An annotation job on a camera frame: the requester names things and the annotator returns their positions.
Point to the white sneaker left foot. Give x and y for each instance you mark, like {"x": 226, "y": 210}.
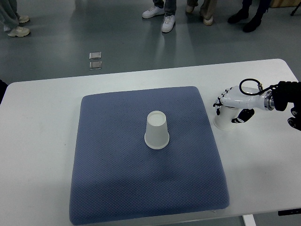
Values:
{"x": 153, "y": 11}

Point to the white table leg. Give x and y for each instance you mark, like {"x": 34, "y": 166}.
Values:
{"x": 249, "y": 220}

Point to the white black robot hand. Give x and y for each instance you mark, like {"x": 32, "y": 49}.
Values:
{"x": 245, "y": 99}

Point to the white paper cup on mat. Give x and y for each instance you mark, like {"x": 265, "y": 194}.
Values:
{"x": 156, "y": 135}

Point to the beige sneaker far left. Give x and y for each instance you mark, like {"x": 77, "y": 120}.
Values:
{"x": 19, "y": 32}

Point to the black shoe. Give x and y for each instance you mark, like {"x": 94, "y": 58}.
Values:
{"x": 253, "y": 24}
{"x": 240, "y": 15}

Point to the silver floor plate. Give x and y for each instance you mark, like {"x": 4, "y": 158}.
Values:
{"x": 95, "y": 55}
{"x": 95, "y": 65}

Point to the black table control panel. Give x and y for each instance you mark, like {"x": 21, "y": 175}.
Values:
{"x": 289, "y": 212}

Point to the white sneaker foot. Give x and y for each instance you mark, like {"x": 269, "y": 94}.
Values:
{"x": 168, "y": 24}
{"x": 153, "y": 11}

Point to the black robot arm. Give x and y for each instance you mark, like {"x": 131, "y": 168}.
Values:
{"x": 287, "y": 92}

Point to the lower silver floor plate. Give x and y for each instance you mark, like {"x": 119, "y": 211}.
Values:
{"x": 95, "y": 65}

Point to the black shoe left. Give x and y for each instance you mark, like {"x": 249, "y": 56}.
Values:
{"x": 240, "y": 15}

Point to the black shoe right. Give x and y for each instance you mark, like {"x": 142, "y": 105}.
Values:
{"x": 253, "y": 24}

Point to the white sneaker right foot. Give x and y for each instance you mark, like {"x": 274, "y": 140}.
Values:
{"x": 168, "y": 24}

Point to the blue quilted cushion mat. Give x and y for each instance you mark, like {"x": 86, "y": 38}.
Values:
{"x": 116, "y": 176}

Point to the white paper cup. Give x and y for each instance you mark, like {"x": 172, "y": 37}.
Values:
{"x": 223, "y": 120}
{"x": 156, "y": 135}

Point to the upper silver floor plate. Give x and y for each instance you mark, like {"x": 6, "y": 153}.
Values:
{"x": 95, "y": 55}

